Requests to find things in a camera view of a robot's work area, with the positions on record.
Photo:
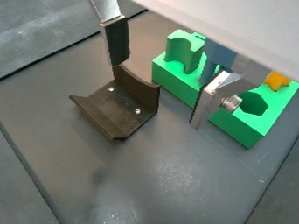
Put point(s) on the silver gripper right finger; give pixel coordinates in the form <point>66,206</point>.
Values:
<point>219,93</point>

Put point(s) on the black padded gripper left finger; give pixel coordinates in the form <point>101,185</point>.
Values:
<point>113,29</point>

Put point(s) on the green shape sorting board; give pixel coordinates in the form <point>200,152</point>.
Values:
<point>260,108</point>

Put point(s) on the blue pentagon block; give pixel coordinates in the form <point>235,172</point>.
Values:
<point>219,56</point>

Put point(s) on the yellow star block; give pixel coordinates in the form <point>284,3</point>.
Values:
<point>275,80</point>

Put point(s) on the green arch block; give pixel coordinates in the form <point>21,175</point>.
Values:
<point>184,48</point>

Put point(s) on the black curved holder stand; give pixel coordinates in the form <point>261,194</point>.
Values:
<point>120,106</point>

